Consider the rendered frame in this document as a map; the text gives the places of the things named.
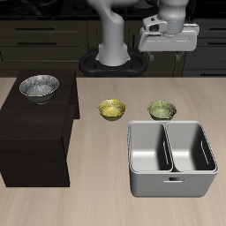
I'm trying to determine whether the dark wooden cabinet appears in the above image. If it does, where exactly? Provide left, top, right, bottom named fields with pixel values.
left=0, top=69, right=81, bottom=188

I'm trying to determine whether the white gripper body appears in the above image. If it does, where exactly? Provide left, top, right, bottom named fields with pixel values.
left=138, top=23, right=200, bottom=53

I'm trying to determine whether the grey bowl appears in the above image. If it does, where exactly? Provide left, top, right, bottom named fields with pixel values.
left=19, top=74, right=60, bottom=105

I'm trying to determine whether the green fluted bowl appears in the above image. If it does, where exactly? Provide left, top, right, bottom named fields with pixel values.
left=147, top=100, right=177, bottom=122

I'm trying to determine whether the yellow fluted bowl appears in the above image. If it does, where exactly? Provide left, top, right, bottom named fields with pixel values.
left=97, top=99, right=127, bottom=122

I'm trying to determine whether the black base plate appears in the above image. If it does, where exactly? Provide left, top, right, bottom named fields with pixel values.
left=79, top=48, right=148, bottom=74

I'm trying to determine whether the white two-bin basket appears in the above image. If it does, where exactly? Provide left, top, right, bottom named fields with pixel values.
left=126, top=120, right=219, bottom=199

